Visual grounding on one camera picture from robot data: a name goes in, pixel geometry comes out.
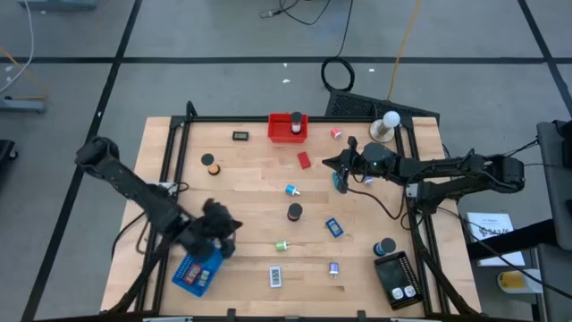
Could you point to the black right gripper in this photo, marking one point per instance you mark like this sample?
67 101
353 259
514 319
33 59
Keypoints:
355 163

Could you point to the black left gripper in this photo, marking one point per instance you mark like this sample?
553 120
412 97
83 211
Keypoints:
207 232

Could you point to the teal digital clock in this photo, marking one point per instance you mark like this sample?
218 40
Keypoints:
335 181

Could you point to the pink white USB charger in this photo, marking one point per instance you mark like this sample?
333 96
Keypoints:
335 133

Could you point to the purple white USB charger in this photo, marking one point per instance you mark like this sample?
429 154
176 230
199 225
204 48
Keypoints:
397 293
333 269
368 180

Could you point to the red digital clock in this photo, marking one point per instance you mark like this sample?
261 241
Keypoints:
304 160
192 273

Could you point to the blue digital clock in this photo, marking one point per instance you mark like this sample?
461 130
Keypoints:
204 278
334 227

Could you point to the green white USB charger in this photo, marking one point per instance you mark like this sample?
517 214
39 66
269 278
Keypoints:
409 291
280 245

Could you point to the white sand hourglass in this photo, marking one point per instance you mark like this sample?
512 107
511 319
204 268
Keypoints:
296 121

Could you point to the light blue USB charger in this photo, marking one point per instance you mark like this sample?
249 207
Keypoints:
291 190

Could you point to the red sand hourglass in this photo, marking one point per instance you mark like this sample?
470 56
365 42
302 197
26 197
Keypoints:
294 211

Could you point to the blue sand hourglass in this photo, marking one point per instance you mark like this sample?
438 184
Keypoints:
384 247

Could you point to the black digital clock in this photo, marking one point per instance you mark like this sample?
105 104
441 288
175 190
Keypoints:
240 135

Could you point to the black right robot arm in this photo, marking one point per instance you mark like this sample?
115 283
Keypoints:
447 167

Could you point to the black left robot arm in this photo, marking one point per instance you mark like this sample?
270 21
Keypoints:
125 179

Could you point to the blue plastic basket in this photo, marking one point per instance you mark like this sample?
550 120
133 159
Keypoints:
210 273

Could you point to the brass lamp with white bulb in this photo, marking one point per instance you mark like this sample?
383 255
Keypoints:
385 126

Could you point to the black perforated panel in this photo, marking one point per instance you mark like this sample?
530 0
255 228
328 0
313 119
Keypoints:
357 105

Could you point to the white label card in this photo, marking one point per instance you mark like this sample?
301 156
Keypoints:
275 276

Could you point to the red plastic basket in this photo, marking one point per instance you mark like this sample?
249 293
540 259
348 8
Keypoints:
281 129

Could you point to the orange sand hourglass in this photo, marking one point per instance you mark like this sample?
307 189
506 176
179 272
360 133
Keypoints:
211 164

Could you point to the black plastic tray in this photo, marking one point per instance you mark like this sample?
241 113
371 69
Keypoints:
389 273

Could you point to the white booklet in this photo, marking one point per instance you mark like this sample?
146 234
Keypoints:
487 221

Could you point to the black bar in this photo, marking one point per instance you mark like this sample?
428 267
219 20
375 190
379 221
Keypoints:
514 239

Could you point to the white roll with yellow label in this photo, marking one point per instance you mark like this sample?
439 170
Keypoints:
514 281

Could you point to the grey cart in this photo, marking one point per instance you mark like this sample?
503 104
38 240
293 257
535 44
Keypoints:
556 201

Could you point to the black caster wheel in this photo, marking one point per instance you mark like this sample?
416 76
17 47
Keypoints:
6 152

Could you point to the grey equipment base foot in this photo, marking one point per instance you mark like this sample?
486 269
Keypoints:
22 105

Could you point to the black aluminium table frame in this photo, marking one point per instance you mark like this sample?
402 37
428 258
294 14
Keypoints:
214 119

